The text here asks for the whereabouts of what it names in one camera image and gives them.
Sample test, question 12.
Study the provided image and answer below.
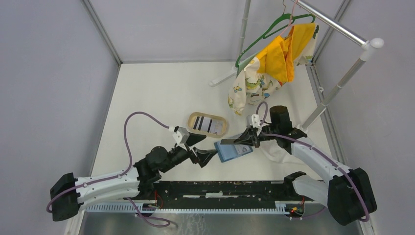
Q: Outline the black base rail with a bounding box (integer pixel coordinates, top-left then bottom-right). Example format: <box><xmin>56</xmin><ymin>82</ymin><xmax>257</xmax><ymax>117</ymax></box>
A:
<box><xmin>134</xmin><ymin>181</ymin><xmax>308</xmax><ymax>209</ymax></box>

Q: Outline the green clothes hanger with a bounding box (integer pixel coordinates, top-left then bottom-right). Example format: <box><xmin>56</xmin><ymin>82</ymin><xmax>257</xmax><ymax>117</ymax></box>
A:
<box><xmin>234</xmin><ymin>13</ymin><xmax>316</xmax><ymax>69</ymax></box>

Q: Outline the metal clothes rack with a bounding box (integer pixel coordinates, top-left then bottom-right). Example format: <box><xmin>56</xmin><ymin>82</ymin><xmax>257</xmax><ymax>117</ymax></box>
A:
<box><xmin>209</xmin><ymin>0</ymin><xmax>384</xmax><ymax>131</ymax></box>

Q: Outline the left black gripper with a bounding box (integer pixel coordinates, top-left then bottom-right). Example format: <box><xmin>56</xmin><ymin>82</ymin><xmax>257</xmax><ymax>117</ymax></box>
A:
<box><xmin>161</xmin><ymin>132</ymin><xmax>218</xmax><ymax>173</ymax></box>

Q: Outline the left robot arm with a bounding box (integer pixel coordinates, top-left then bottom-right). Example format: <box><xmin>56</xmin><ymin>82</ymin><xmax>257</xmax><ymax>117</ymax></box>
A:
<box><xmin>46</xmin><ymin>134</ymin><xmax>218</xmax><ymax>222</ymax></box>

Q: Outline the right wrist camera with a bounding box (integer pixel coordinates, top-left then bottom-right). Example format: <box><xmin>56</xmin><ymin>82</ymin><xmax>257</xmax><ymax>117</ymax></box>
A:
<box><xmin>246</xmin><ymin>114</ymin><xmax>262</xmax><ymax>128</ymax></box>

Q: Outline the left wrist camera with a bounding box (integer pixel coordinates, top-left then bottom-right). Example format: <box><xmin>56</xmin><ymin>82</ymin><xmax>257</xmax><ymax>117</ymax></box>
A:
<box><xmin>168</xmin><ymin>126</ymin><xmax>190</xmax><ymax>145</ymax></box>

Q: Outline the blue card holder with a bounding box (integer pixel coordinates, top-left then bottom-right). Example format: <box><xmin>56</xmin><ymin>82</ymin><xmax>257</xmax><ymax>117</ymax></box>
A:
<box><xmin>214</xmin><ymin>141</ymin><xmax>253</xmax><ymax>163</ymax></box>

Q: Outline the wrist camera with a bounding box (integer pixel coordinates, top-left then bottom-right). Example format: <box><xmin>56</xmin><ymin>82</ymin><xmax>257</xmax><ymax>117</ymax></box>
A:
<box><xmin>168</xmin><ymin>126</ymin><xmax>190</xmax><ymax>145</ymax></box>
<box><xmin>246</xmin><ymin>114</ymin><xmax>262</xmax><ymax>128</ymax></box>

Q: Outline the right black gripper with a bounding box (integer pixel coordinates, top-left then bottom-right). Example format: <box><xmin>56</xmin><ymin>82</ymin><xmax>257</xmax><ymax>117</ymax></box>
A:
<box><xmin>233</xmin><ymin>124</ymin><xmax>278</xmax><ymax>148</ymax></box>

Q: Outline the dinosaur print yellow garment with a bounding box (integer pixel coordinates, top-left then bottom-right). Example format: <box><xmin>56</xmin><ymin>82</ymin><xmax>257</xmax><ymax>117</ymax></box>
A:
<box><xmin>228</xmin><ymin>23</ymin><xmax>320</xmax><ymax>115</ymax></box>

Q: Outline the vip card in tray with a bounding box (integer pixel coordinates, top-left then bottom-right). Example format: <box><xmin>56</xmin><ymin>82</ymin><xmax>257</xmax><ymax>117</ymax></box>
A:
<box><xmin>193</xmin><ymin>116</ymin><xmax>212</xmax><ymax>133</ymax></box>
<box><xmin>208</xmin><ymin>119</ymin><xmax>224</xmax><ymax>135</ymax></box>

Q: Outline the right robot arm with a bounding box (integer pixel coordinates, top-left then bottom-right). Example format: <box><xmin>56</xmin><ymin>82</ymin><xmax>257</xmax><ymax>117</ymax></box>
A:
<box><xmin>220</xmin><ymin>105</ymin><xmax>377</xmax><ymax>226</ymax></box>

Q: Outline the white cloth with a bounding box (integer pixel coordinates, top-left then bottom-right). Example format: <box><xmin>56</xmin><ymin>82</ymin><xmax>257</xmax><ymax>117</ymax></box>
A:
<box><xmin>259</xmin><ymin>107</ymin><xmax>325</xmax><ymax>165</ymax></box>

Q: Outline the beige oval tray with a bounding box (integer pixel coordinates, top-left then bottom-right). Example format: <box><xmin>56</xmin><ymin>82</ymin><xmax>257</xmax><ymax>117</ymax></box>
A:
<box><xmin>187</xmin><ymin>112</ymin><xmax>228</xmax><ymax>138</ymax></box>

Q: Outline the pink clothes hanger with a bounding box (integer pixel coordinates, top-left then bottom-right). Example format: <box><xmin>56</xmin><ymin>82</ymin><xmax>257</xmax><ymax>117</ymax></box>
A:
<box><xmin>278</xmin><ymin>0</ymin><xmax>298</xmax><ymax>36</ymax></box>

